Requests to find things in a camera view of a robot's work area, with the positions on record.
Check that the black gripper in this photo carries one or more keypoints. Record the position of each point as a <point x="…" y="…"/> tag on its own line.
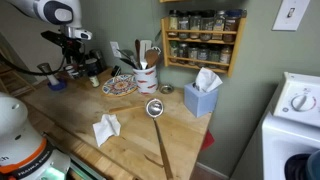
<point x="72" y="50"/>

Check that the brown wooden spoon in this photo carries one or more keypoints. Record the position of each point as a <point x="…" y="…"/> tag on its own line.
<point x="152" y="57"/>

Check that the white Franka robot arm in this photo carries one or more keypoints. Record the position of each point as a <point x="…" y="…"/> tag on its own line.
<point x="50" y="10"/>

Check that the blue grinder holder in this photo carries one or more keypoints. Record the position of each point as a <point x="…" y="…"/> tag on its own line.
<point x="57" y="86"/>

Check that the grey plastic spoon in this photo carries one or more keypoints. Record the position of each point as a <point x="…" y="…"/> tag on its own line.
<point x="126" y="54"/>

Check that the black plastic utensil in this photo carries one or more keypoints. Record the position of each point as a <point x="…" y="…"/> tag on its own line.
<point x="128" y="62"/>

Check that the dark reddish wooden spoon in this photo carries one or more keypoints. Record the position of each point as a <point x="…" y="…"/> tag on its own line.
<point x="137" y="50"/>

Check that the white utensil holder red pattern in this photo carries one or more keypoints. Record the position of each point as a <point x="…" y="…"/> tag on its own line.
<point x="146" y="80"/>

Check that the metal slotted spoon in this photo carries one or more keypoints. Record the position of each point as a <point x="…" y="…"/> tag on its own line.
<point x="156" y="49"/>

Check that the white canister dark label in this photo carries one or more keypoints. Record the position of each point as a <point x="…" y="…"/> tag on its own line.
<point x="90" y="66"/>

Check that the small black-lid spice jar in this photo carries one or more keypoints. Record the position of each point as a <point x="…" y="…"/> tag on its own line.
<point x="94" y="81"/>

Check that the steel-topped salt grinder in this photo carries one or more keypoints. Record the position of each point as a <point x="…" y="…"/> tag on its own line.
<point x="48" y="73"/>

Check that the small black box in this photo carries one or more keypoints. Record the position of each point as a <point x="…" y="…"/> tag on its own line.
<point x="116" y="70"/>

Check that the colourful patterned round plate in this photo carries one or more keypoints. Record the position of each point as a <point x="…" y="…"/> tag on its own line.
<point x="119" y="85"/>

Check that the white crumpled napkin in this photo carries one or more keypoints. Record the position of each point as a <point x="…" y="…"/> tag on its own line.
<point x="106" y="128"/>

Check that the white plastic slotted spatula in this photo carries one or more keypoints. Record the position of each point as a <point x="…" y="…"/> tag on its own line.
<point x="145" y="50"/>

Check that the long metal ladle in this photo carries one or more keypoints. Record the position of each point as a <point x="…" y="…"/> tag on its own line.
<point x="155" y="108"/>

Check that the glass spice jar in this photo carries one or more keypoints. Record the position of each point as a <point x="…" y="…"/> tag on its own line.
<point x="183" y="23"/>
<point x="214" y="55"/>
<point x="193" y="53"/>
<point x="173" y="22"/>
<point x="195" y="23"/>
<point x="203" y="54"/>
<point x="207" y="24"/>
<point x="174" y="50"/>
<point x="219" y="23"/>
<point x="226" y="56"/>
<point x="183" y="51"/>

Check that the blue tissue box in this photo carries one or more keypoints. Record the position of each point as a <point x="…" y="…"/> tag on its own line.
<point x="198" y="100"/>

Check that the red cloth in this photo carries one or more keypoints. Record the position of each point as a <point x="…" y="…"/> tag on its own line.
<point x="207" y="140"/>

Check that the blue-lid spice jar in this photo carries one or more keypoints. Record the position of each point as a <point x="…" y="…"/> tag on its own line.
<point x="231" y="24"/>

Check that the white electric stove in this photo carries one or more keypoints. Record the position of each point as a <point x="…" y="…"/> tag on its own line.
<point x="293" y="133"/>

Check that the blue kettle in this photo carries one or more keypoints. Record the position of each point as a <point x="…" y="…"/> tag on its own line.
<point x="314" y="165"/>

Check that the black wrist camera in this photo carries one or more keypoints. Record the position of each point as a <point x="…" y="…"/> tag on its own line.
<point x="55" y="37"/>

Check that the white wall power outlet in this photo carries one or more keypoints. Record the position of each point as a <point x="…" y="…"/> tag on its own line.
<point x="115" y="49"/>

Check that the aluminium rail frame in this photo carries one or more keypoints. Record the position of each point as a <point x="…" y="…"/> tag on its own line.
<point x="80" y="170"/>

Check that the wooden wall spice rack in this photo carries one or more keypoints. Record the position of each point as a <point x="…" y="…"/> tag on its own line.
<point x="173" y="1"/>
<point x="200" y="41"/>

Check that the white light switch plate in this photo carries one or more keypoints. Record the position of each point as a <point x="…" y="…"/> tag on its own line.
<point x="290" y="15"/>

